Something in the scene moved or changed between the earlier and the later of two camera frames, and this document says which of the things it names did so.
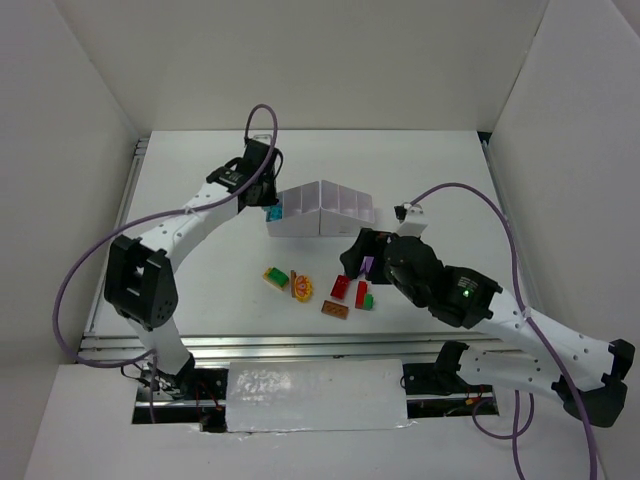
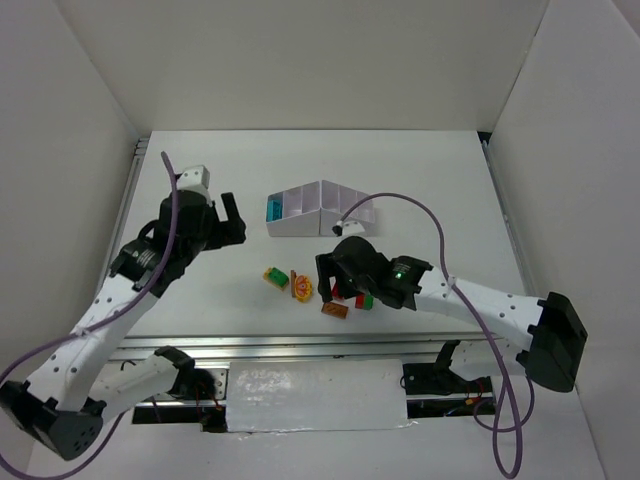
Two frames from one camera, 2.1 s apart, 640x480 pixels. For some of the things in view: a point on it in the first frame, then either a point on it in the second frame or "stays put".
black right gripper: x=375 y=257 → x=327 y=276
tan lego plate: x=293 y=275 stays put
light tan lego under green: x=265 y=276 stays put
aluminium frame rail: x=316 y=346 stays put
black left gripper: x=267 y=195 → x=223 y=228
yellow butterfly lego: x=303 y=289 stays put
